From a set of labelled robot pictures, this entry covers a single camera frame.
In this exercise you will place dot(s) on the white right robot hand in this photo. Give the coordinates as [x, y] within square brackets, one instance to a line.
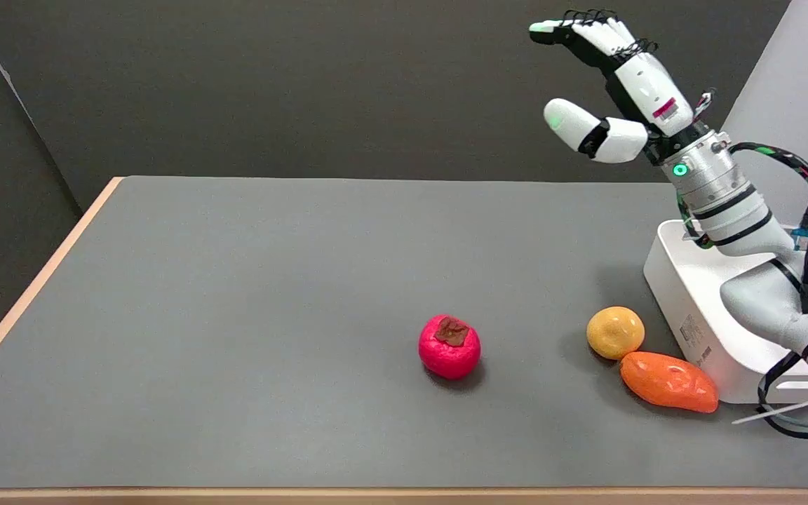
[646, 81]

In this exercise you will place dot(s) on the red tomato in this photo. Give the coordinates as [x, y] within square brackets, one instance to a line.
[449, 346]

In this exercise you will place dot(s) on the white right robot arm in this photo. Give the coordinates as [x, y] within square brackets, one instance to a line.
[741, 217]

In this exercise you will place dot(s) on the white plastic bin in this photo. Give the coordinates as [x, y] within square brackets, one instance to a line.
[691, 308]

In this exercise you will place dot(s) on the yellow orange fruit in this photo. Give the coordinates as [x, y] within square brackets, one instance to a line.
[614, 332]

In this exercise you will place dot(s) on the orange sweet potato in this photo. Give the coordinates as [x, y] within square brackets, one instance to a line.
[669, 381]

